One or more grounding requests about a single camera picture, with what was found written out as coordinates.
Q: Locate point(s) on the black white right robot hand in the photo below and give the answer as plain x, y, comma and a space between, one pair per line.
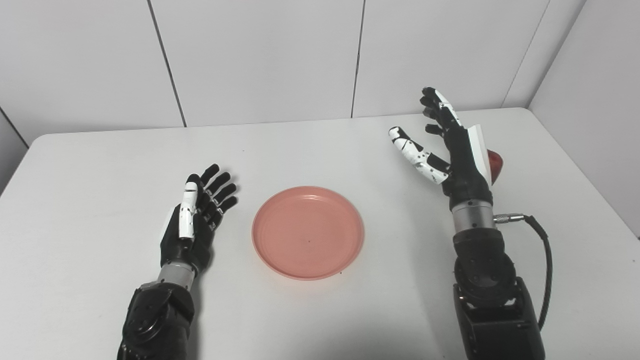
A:
465, 170

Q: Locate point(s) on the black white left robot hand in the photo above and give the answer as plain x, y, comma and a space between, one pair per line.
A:
197, 247

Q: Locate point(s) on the red apple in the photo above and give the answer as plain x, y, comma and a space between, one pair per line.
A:
496, 165

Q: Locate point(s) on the pink round plate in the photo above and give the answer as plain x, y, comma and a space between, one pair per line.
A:
307, 232

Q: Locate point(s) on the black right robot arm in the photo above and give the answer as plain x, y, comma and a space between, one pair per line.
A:
492, 300

